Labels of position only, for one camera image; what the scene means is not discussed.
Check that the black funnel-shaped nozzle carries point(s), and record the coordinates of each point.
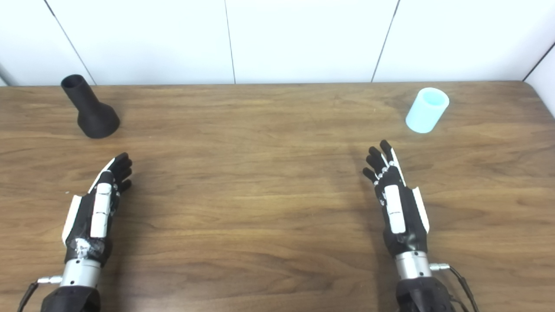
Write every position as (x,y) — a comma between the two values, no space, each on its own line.
(93,115)

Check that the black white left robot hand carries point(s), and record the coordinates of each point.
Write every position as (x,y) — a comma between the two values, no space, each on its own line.
(100,208)

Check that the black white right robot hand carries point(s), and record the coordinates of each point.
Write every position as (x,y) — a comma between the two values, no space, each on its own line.
(395,208)

